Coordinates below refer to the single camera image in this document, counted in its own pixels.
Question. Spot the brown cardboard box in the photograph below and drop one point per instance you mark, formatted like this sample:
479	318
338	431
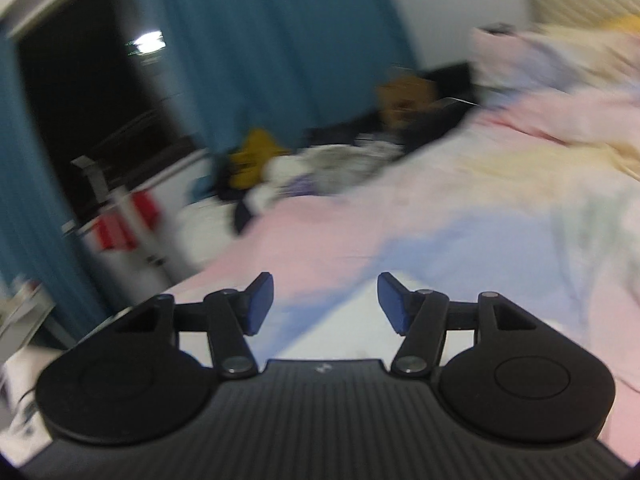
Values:
405	100

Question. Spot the pastel patterned bed sheet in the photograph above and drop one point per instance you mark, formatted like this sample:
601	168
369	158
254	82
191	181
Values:
450	220

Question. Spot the blue curtain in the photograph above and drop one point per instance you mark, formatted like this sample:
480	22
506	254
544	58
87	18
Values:
270	45

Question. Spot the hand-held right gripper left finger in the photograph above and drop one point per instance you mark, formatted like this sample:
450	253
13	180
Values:
260	305

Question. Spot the white rack with red cloth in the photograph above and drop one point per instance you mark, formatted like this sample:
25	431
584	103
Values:
120	225

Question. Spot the yellow garment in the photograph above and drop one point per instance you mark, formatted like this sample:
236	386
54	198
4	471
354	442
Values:
252	157

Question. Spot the pastel crumpled duvet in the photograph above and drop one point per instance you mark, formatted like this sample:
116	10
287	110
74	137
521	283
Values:
565	85

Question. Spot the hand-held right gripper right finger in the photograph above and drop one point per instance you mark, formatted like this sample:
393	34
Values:
391	305

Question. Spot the pile of mixed clothes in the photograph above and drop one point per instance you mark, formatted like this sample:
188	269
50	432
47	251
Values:
320	170

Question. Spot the dark window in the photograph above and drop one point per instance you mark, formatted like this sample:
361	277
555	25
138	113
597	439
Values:
95	125

